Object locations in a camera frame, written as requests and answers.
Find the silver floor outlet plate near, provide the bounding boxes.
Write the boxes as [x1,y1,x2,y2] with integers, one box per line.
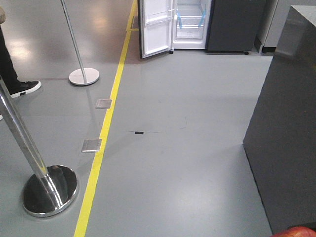
[81,138,102,153]

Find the grey speckled kitchen counter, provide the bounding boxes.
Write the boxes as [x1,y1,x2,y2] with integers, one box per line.
[243,5,316,233]

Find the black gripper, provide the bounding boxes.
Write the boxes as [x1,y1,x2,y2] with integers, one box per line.
[288,222,316,229]

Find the open white fridge door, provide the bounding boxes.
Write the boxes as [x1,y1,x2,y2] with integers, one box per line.
[137,0,175,59]

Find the chrome stanchion post near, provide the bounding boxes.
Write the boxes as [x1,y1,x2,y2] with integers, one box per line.
[0,80,78,218]

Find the person leg black trousers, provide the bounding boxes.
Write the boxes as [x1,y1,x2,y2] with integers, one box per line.
[0,29,19,94]

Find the silver stanchion round base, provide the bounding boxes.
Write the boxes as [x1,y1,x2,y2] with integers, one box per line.
[60,0,100,86]

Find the black sneaker white sole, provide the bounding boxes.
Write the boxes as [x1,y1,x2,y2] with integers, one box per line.
[8,81,41,98]

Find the red yellow apple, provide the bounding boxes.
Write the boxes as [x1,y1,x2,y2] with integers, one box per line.
[271,226,316,237]

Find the white fridge interior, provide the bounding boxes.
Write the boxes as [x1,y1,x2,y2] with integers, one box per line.
[172,0,212,49]

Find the silver floor outlet plate far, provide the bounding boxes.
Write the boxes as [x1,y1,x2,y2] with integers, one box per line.
[95,99,112,109]

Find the silver floor outlet plate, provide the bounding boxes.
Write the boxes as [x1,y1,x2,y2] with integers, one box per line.
[95,99,112,109]
[81,138,102,153]

